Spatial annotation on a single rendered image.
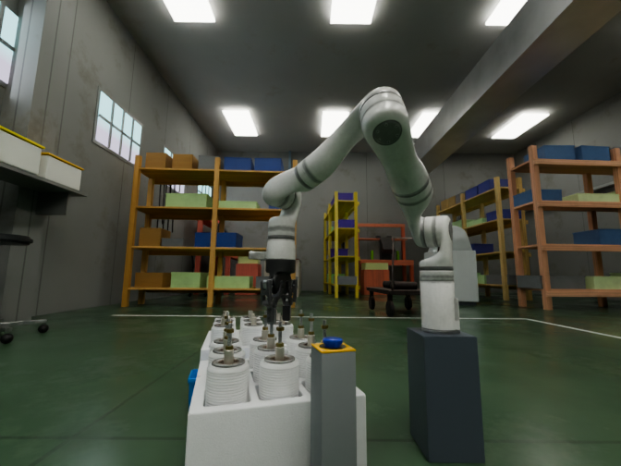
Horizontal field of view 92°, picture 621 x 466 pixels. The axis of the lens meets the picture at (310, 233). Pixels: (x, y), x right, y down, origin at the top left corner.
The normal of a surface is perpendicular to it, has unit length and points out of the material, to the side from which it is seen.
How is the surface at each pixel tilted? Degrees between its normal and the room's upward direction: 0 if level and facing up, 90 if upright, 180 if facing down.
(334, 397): 90
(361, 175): 90
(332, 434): 90
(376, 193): 90
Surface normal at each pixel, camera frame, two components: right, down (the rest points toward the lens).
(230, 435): 0.29, -0.13
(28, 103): 0.00, -0.14
